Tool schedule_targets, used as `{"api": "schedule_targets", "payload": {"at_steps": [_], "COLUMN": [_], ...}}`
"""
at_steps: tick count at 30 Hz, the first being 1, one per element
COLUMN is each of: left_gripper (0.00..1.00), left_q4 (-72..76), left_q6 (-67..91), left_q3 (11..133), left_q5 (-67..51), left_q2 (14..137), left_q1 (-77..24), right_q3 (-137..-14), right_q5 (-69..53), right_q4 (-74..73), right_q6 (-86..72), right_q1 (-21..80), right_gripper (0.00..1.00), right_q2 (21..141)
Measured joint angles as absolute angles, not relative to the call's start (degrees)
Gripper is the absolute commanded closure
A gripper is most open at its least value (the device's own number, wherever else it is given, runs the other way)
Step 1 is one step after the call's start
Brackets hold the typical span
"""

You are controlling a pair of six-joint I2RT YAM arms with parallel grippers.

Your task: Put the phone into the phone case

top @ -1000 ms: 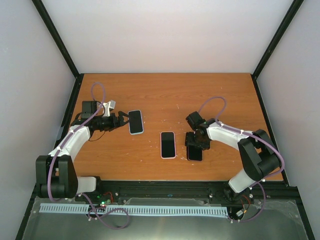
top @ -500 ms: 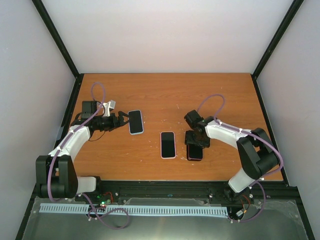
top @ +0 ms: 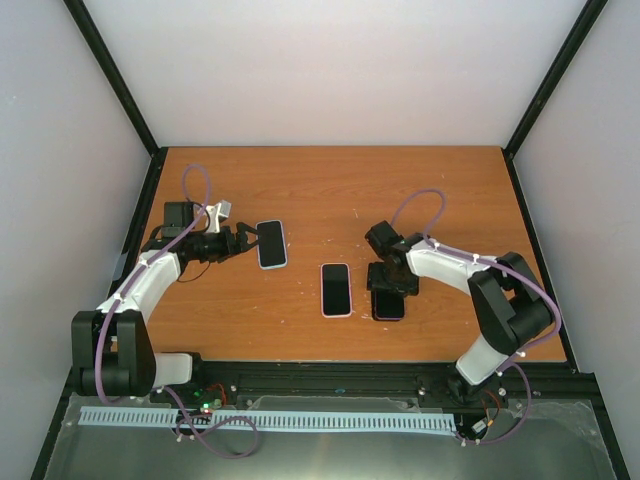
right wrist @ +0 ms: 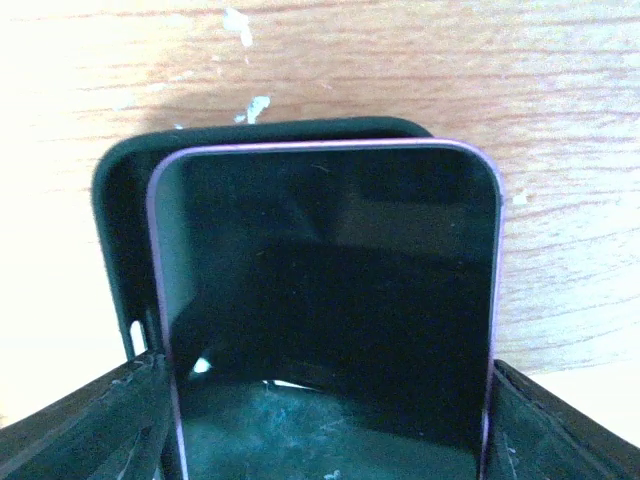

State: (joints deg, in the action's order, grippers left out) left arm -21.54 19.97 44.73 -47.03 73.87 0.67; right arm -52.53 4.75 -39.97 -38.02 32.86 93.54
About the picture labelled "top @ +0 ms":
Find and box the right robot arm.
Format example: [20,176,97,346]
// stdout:
[365,221,562,405]

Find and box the black aluminium frame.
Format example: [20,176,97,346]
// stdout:
[31,1,607,479]

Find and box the blue smartphone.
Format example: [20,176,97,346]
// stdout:
[257,220,287,269]

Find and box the light blue cable duct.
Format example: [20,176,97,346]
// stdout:
[78,406,456,436]

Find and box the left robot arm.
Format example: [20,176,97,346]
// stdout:
[71,200,260,403]

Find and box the light blue phone case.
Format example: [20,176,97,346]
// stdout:
[256,219,289,272]

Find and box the pink phone case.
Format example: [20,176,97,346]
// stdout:
[319,262,354,319]

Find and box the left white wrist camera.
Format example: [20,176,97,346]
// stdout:
[205,200,232,233]

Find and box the maroon smartphone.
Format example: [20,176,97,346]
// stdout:
[374,291,405,320]

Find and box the small electronics board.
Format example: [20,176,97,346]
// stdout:
[194,389,227,414]

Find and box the black phone case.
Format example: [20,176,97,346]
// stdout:
[370,289,407,324]

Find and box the black smartphone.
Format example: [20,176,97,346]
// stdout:
[321,263,351,316]

